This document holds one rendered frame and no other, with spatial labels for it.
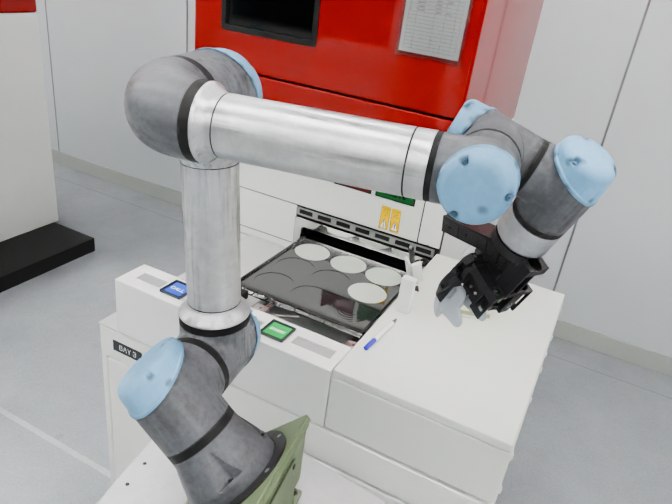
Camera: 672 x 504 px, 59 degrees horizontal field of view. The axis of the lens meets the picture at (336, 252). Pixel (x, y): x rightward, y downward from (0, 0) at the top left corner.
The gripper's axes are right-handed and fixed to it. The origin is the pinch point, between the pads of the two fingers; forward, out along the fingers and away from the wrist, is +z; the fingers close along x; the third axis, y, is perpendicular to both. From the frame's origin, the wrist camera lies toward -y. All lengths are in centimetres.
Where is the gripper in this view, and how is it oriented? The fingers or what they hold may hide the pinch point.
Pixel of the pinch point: (444, 305)
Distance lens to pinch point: 96.3
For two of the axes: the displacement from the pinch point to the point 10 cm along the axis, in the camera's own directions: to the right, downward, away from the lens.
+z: -3.2, 6.0, 7.3
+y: 3.8, 7.9, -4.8
